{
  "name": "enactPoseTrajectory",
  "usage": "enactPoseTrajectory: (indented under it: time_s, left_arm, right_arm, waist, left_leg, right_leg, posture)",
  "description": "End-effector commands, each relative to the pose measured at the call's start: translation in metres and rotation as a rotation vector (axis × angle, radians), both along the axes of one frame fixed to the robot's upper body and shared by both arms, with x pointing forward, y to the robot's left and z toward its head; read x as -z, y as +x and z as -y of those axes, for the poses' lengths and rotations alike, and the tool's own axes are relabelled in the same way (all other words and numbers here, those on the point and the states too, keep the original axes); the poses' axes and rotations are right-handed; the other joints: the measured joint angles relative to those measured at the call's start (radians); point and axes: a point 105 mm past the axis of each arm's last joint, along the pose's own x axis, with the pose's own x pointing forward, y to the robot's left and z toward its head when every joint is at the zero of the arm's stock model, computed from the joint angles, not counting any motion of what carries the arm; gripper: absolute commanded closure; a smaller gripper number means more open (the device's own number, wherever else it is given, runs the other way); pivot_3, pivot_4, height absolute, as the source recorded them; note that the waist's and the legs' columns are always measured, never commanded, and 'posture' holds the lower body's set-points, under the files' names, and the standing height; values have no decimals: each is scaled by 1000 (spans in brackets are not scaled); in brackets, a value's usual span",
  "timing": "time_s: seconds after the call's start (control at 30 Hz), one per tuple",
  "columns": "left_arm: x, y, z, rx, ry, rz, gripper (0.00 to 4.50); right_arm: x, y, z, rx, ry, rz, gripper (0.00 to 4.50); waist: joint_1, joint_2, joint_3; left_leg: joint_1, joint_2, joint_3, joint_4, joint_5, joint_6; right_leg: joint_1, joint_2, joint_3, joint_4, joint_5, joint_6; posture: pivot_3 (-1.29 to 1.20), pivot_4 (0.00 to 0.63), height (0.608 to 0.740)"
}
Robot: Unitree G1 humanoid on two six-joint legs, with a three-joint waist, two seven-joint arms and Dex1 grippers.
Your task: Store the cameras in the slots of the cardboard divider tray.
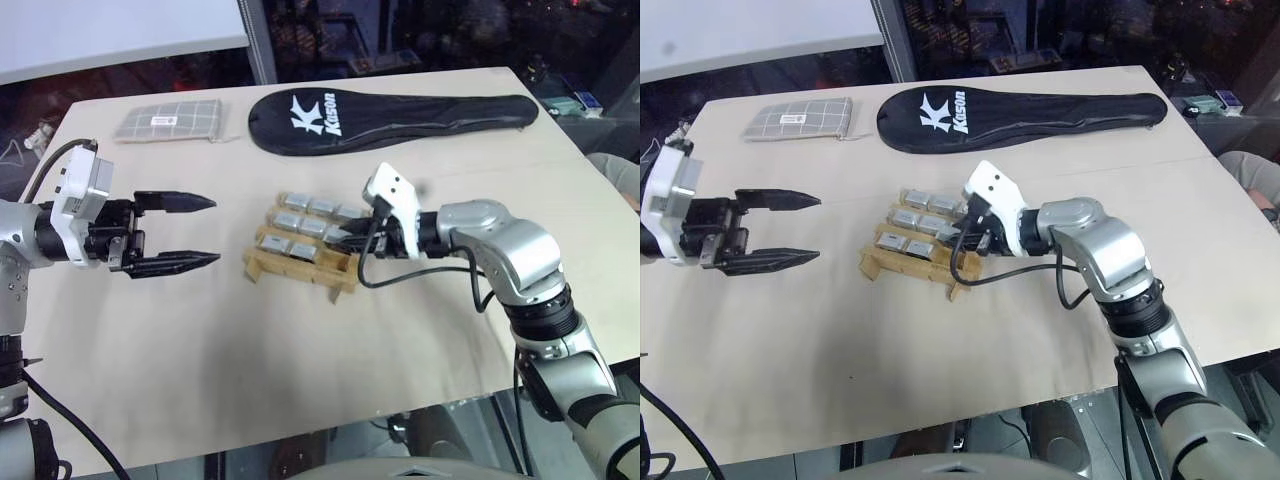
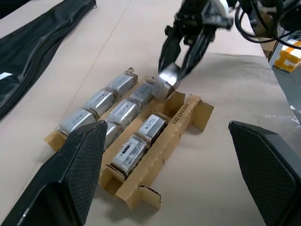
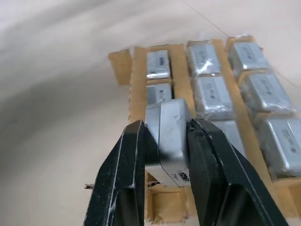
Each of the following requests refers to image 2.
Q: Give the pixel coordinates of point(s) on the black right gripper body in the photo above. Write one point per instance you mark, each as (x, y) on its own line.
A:
(195, 16)

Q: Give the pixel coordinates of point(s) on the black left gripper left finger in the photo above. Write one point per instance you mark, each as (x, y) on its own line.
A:
(70, 174)

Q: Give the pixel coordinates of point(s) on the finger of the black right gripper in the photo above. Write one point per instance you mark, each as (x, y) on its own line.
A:
(200, 49)
(170, 49)

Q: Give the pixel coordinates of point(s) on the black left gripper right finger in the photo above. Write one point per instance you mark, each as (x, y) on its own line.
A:
(268, 174)

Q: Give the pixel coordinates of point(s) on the brown cardboard piece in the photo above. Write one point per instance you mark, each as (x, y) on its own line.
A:
(266, 30)

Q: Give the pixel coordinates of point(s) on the yellow and white box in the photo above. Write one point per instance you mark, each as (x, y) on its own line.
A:
(288, 56)

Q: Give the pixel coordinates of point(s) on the brown cardboard tray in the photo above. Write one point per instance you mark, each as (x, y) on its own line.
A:
(164, 150)

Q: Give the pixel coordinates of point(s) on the clear plastic wrap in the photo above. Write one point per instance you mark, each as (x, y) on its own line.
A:
(296, 113)

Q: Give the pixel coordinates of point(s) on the long black zippered bag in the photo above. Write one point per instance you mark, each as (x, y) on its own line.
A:
(35, 51)

